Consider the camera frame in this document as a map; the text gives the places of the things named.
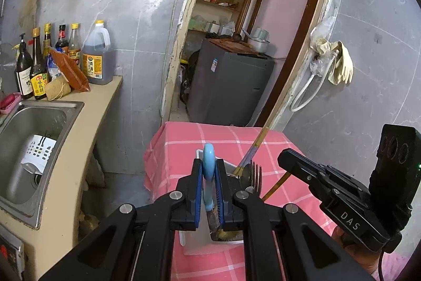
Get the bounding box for red-orange seasoning packet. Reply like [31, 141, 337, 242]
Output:
[49, 47, 91, 92]

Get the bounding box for white blue seasoning packet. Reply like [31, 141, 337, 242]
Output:
[47, 55, 66, 81]

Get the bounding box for white perforated sink basket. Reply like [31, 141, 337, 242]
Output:
[21, 134, 57, 175]

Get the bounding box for metal pot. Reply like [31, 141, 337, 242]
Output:
[247, 27, 271, 54]

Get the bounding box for beige kitchen counter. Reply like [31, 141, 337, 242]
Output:
[0, 75, 123, 281]

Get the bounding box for pink checked tablecloth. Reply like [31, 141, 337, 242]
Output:
[143, 121, 347, 281]

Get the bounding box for grey washing machine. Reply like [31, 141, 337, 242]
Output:
[186, 38, 275, 127]

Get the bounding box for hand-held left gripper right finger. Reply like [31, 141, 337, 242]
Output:
[215, 160, 375, 281]

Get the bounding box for white hose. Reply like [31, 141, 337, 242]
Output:
[289, 48, 340, 112]

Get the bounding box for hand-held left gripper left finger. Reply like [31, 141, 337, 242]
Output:
[39, 159, 203, 281]

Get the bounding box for metal fork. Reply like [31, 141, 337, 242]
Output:
[244, 160, 263, 200]

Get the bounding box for stainless steel sink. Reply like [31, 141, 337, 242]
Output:
[0, 100, 85, 229]

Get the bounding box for red-label dark sauce bottle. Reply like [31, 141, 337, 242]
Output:
[55, 24, 69, 55]

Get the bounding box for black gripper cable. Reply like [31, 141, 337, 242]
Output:
[378, 251, 388, 281]

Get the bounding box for metal spoon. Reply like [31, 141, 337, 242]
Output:
[234, 165, 252, 190]

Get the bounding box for pink soap dish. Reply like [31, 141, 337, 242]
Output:
[0, 92, 22, 115]

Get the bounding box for dark wooden door frame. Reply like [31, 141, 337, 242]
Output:
[254, 0, 335, 131]

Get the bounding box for large dark oil jug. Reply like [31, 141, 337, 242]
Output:
[82, 20, 113, 86]

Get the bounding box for white perforated utensil basket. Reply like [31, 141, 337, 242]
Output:
[178, 149, 245, 256]

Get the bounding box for yellowish rubber gloves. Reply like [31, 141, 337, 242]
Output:
[310, 17, 354, 86]

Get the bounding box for person's right hand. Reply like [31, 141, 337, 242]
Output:
[332, 224, 383, 275]

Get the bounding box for yellow-cap clear sauce bottle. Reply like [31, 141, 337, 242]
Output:
[68, 23, 82, 70]

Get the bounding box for yellow-label soy sauce bottle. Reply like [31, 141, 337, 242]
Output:
[29, 27, 51, 101]

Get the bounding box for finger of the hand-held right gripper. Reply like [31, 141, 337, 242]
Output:
[277, 148, 333, 190]

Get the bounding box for wooden cutting board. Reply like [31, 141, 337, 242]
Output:
[208, 37, 261, 55]

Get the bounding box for blue-handled utensil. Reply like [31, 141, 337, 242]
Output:
[202, 143, 217, 213]

